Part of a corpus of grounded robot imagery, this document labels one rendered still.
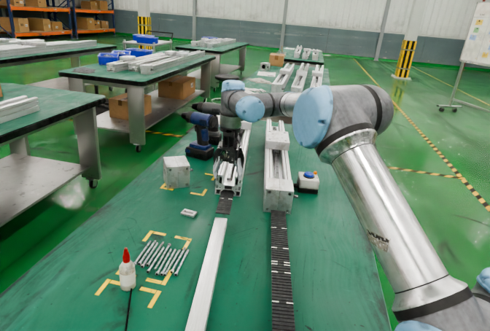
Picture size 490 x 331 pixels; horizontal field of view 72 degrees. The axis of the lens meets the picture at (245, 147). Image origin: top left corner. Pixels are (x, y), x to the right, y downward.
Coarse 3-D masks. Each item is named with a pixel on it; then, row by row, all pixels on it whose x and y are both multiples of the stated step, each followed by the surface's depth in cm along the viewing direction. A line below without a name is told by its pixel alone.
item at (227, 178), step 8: (240, 136) 177; (248, 136) 170; (240, 144) 170; (248, 144) 176; (224, 168) 133; (232, 168) 140; (224, 176) 133; (232, 176) 133; (216, 184) 129; (224, 184) 129; (232, 184) 129; (240, 184) 128; (216, 192) 131; (240, 192) 130
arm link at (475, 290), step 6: (486, 270) 55; (480, 276) 55; (486, 276) 54; (480, 282) 54; (486, 282) 52; (474, 288) 55; (480, 288) 54; (486, 288) 52; (474, 294) 53; (480, 294) 52; (486, 294) 52; (486, 300) 50
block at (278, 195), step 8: (272, 184) 121; (280, 184) 122; (288, 184) 122; (264, 192) 128; (272, 192) 119; (280, 192) 118; (288, 192) 118; (264, 200) 121; (272, 200) 120; (280, 200) 120; (288, 200) 119; (264, 208) 121; (272, 208) 121; (280, 208) 121; (288, 208) 120
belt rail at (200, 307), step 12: (216, 228) 105; (216, 240) 100; (216, 252) 95; (204, 264) 90; (216, 264) 90; (204, 276) 86; (216, 276) 89; (204, 288) 82; (204, 300) 79; (192, 312) 75; (204, 312) 76; (192, 324) 72; (204, 324) 73
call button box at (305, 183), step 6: (300, 174) 139; (300, 180) 135; (306, 180) 135; (312, 180) 135; (318, 180) 135; (294, 186) 139; (300, 186) 136; (306, 186) 136; (312, 186) 135; (318, 186) 135; (306, 192) 137; (312, 192) 137
